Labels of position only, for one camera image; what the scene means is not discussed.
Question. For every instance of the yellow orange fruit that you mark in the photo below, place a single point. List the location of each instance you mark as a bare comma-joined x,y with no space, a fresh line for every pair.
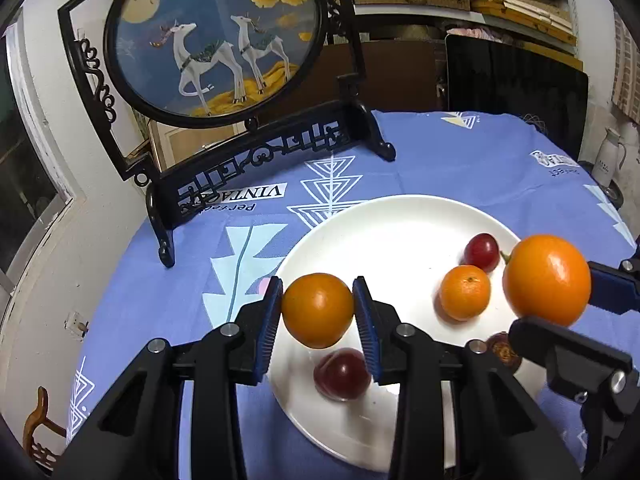
547,277

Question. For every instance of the blue patterned tablecloth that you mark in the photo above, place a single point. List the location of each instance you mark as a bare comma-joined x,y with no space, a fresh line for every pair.
226,254

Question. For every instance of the black chair back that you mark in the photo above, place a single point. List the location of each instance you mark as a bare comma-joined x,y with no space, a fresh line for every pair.
489,77

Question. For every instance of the large orange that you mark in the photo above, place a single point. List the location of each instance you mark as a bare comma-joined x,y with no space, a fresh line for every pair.
464,292

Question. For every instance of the window with white frame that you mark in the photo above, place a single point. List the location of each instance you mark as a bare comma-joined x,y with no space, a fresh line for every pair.
32,195

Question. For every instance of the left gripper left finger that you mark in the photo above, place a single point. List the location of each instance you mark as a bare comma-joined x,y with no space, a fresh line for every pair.
133,433

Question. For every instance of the round deer art screen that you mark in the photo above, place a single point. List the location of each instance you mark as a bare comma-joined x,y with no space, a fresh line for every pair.
284,73

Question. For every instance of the wooden storage shelf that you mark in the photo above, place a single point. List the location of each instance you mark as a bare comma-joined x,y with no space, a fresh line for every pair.
475,0

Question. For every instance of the orange tangerine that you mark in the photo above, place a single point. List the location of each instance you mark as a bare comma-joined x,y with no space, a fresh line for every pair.
317,309

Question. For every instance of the dark red plum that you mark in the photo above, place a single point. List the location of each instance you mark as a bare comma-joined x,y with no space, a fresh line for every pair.
342,375

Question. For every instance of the white round plate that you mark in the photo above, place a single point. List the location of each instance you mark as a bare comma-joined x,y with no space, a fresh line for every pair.
402,246

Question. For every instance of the small red plum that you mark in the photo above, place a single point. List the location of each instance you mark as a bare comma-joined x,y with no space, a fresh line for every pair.
482,251

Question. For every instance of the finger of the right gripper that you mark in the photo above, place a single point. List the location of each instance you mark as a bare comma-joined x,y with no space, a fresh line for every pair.
601,379
615,290

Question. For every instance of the white thermos jug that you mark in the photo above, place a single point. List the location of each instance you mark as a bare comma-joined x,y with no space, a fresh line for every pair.
611,156

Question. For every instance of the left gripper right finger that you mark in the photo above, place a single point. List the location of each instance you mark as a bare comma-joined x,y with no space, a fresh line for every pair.
499,431

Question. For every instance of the beige checked curtain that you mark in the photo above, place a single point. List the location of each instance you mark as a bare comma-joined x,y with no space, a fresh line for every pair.
626,92

